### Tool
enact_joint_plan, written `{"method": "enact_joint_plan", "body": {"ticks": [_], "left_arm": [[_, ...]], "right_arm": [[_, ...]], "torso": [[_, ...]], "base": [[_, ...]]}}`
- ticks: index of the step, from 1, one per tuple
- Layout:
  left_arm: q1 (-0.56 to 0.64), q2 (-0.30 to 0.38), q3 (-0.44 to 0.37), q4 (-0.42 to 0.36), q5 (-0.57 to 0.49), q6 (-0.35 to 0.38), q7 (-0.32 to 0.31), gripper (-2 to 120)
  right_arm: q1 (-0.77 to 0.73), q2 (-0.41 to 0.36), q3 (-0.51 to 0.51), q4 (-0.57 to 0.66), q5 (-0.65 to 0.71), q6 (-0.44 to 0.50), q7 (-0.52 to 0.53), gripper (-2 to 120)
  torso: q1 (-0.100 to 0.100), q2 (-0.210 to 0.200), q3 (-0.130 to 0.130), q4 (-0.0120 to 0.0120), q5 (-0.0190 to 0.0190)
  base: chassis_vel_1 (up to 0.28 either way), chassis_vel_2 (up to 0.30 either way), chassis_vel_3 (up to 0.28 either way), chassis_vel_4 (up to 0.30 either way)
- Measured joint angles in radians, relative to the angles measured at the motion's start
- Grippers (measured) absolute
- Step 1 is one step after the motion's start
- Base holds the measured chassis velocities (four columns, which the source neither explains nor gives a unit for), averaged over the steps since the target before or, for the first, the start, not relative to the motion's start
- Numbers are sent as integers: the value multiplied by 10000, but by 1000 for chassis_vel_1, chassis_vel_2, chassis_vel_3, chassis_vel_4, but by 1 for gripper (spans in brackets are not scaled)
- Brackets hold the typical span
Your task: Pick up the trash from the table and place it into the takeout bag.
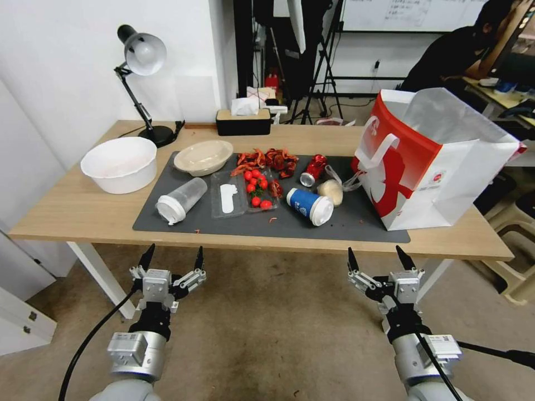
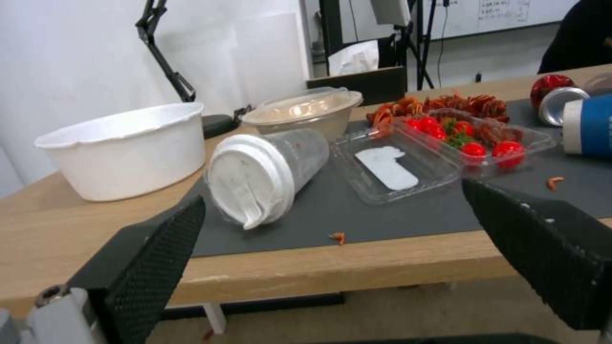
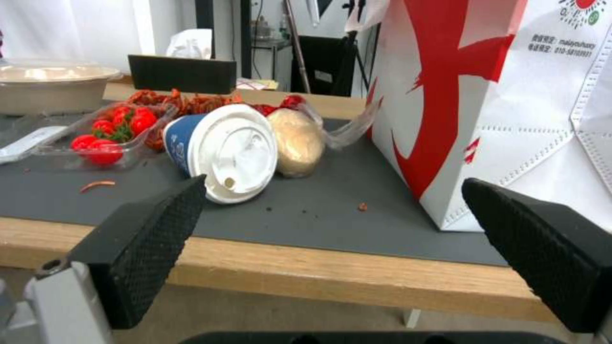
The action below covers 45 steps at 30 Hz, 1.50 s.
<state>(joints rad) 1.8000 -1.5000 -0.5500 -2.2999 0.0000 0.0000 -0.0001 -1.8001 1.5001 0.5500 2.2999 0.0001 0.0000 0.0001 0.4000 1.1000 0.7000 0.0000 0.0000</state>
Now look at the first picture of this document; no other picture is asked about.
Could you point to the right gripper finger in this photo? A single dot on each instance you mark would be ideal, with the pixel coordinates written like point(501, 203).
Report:
point(406, 258)
point(353, 263)

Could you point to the red and white delivery bag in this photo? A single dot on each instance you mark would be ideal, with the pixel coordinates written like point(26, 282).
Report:
point(418, 179)

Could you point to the beige plastic stool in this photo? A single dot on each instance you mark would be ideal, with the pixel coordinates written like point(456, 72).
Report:
point(516, 250)

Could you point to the black tissue box wooden lid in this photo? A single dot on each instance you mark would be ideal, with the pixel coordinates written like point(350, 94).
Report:
point(242, 123)

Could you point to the white label in takeout box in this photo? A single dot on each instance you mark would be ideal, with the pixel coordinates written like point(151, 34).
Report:
point(227, 199)

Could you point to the large white plastic bowl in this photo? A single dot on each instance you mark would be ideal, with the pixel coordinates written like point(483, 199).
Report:
point(119, 167)

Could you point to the dark red crayfish shell pile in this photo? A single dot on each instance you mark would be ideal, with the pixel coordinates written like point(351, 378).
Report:
point(282, 162)

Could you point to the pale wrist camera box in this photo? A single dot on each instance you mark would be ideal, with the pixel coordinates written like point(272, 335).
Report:
point(156, 286)
point(405, 287)

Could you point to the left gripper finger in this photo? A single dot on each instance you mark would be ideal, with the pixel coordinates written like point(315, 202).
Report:
point(200, 261)
point(145, 261)

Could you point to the blue paper cup white lid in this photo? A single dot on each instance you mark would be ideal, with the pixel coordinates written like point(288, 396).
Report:
point(307, 204)

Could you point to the clear plastic cup with lid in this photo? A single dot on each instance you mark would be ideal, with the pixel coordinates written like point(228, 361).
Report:
point(184, 196)

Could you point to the single red crayfish shell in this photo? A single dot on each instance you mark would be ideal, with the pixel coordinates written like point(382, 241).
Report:
point(276, 189)

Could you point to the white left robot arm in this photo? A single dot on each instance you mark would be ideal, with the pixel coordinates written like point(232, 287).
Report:
point(129, 367)

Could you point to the person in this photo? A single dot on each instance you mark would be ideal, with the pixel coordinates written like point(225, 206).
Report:
point(447, 54)

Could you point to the clear disposable takeout box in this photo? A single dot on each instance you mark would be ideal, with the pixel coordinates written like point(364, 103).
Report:
point(242, 196)

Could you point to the cardboard box with red tape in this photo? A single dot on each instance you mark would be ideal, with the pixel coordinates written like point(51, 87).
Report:
point(260, 92)

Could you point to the beige disposable bowl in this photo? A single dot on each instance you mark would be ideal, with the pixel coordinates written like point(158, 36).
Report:
point(202, 155)

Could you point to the wooden table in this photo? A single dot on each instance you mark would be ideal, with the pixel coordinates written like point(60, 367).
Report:
point(83, 209)

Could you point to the black desk lamp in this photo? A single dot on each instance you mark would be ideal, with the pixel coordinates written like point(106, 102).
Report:
point(144, 52)

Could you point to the black tripod stand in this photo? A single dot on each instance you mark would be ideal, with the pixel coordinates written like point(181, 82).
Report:
point(324, 71)

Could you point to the dark grey table mat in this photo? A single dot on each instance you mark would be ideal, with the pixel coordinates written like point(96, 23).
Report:
point(234, 227)

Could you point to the crushed red soda can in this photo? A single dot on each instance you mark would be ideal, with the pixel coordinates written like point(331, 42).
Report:
point(315, 169)

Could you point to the clear bag of rice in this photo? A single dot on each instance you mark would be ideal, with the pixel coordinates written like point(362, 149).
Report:
point(332, 190)

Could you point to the whiteboard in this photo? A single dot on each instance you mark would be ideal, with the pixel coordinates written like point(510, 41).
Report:
point(409, 14)

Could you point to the white softbox panel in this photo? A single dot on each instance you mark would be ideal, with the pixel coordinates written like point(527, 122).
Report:
point(297, 25)

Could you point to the background wooden desk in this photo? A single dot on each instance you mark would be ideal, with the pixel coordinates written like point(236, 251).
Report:
point(501, 98)

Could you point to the white cabinet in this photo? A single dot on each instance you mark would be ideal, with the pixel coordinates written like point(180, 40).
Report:
point(16, 250)

